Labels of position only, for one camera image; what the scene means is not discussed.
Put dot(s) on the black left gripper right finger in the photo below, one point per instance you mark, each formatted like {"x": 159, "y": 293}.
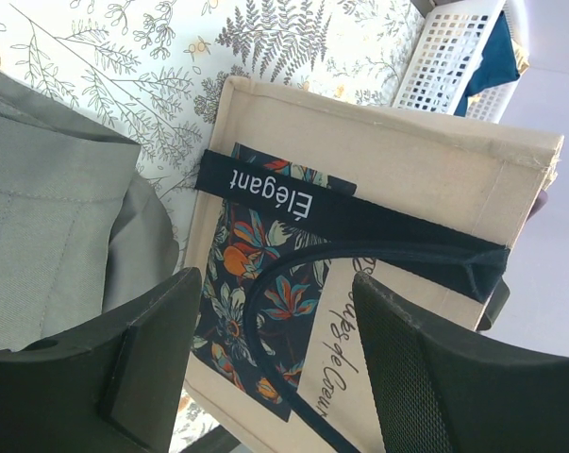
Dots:
{"x": 439, "y": 387}

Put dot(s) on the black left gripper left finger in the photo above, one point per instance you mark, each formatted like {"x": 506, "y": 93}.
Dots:
{"x": 112, "y": 384}

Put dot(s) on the beige canvas tote bag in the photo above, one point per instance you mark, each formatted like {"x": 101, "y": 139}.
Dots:
{"x": 298, "y": 193}

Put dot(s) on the grey folded cloth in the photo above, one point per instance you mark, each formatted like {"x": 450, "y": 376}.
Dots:
{"x": 81, "y": 232}

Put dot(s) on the floral table mat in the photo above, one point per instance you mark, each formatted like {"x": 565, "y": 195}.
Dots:
{"x": 153, "y": 71}

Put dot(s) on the blue printed cloth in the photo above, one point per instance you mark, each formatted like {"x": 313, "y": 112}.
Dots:
{"x": 498, "y": 65}

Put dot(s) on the white plastic basket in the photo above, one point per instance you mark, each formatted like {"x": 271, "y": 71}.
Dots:
{"x": 448, "y": 53}

